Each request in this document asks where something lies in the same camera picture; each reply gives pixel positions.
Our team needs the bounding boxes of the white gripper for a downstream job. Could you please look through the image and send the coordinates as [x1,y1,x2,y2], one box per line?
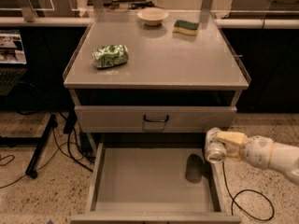
[216,132,274,170]

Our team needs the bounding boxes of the silver 7up can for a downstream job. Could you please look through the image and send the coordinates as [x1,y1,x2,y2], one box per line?
[205,128,227,164]

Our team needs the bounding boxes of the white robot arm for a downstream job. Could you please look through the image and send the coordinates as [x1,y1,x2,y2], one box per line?
[215,132,299,185]

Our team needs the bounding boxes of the open grey lower drawer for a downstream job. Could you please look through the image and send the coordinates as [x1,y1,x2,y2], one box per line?
[71,144,241,224]

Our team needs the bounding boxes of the grey drawer cabinet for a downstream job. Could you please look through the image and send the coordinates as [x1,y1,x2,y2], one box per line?
[64,10,249,147]

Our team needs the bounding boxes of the crushed green soda can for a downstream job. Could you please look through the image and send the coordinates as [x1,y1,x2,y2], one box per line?
[92,45,129,69]

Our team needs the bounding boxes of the green and yellow sponge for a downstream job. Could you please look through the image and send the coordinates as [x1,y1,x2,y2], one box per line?
[173,20,199,35]

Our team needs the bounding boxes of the cream ceramic bowl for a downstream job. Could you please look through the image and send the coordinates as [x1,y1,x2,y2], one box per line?
[137,7,168,26]

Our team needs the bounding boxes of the black desk leg stand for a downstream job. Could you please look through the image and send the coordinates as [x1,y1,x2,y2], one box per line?
[0,114,57,179]

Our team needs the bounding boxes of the monitor with keyboard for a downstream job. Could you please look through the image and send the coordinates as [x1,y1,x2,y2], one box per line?
[0,29,28,96]

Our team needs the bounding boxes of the black cable on floor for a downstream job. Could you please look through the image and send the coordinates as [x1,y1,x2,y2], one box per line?
[221,161,276,222]

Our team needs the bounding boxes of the closed grey drawer with handle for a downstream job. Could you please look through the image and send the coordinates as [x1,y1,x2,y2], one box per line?
[75,105,236,133]

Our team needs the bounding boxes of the black cables under desk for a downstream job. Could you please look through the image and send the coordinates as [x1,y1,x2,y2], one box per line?
[0,110,97,189]

